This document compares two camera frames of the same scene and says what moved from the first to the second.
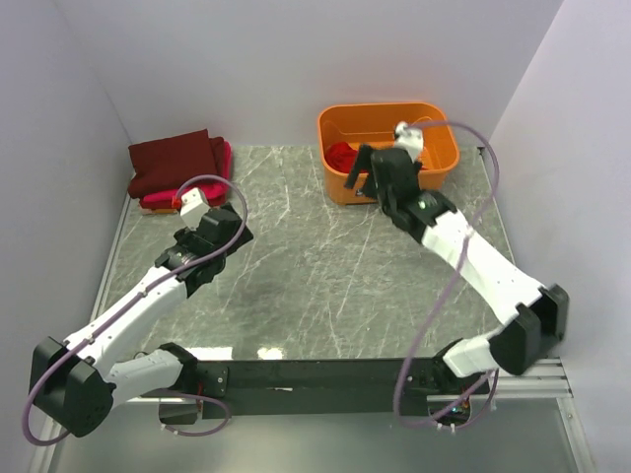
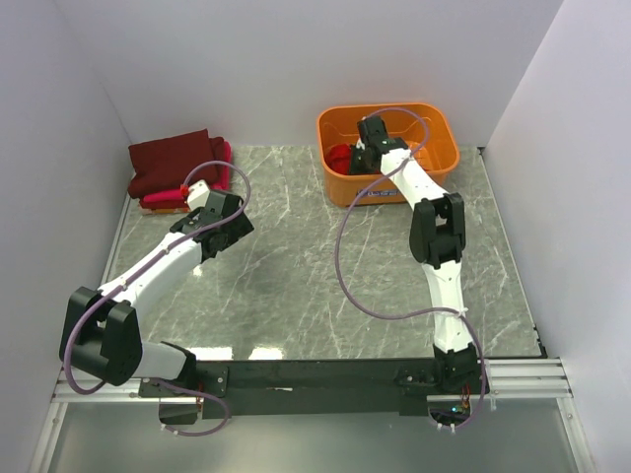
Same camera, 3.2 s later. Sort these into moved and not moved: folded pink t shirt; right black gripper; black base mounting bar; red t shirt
Moved: right black gripper
Not moved: folded pink t shirt; red t shirt; black base mounting bar
